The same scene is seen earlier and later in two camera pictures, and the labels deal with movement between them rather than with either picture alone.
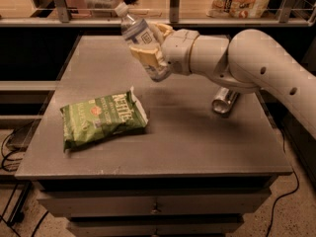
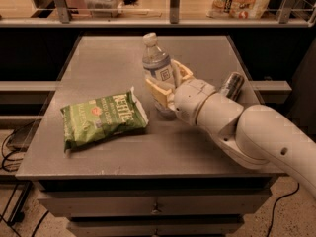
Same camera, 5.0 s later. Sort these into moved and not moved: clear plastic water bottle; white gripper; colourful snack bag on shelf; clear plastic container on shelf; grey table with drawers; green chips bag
Moved: white gripper; clear plastic water bottle
Not moved: grey table with drawers; clear plastic container on shelf; green chips bag; colourful snack bag on shelf
